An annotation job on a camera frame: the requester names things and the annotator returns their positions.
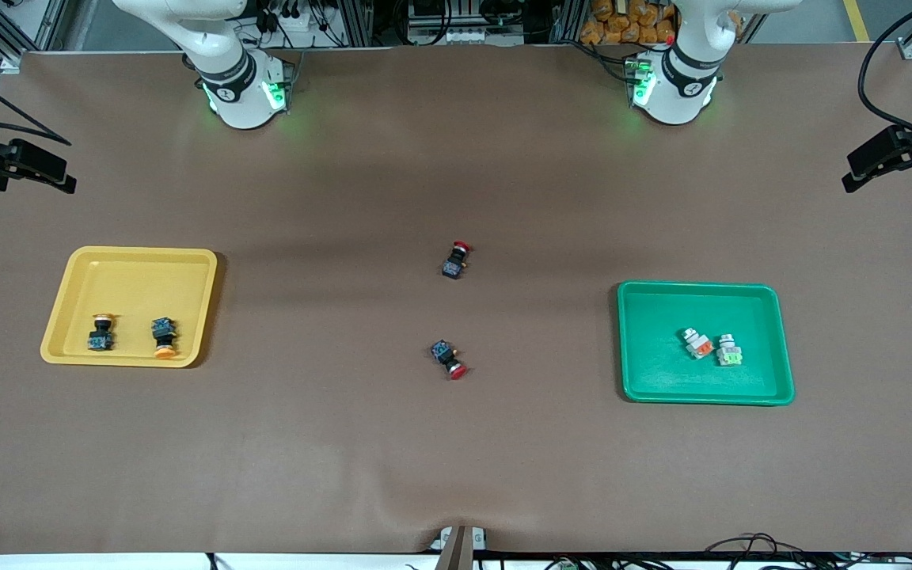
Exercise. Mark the yellow mushroom push button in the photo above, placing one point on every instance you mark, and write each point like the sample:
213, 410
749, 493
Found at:
164, 332
100, 336

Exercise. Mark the green plastic tray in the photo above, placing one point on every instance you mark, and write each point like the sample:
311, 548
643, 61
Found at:
662, 372

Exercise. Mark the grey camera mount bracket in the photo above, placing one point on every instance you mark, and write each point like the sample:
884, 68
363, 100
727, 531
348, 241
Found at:
456, 550

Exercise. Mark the white square orange button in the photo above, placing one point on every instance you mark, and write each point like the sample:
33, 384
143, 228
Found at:
698, 343

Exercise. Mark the red mushroom push button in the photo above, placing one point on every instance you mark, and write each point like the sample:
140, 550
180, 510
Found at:
444, 352
454, 265

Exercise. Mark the yellow plastic tray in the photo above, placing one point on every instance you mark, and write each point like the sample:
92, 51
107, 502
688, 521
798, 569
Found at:
131, 285

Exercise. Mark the orange bagged items pile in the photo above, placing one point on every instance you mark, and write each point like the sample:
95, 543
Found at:
630, 20

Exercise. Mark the white power strip with plugs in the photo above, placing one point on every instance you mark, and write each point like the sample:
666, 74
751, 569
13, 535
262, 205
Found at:
290, 20

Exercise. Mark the brown table cover mat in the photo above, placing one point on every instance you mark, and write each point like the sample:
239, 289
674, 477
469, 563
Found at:
456, 459

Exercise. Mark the white square green button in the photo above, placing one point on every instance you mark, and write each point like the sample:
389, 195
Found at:
729, 352

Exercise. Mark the long white power strip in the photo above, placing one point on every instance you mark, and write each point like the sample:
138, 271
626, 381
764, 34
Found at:
464, 36

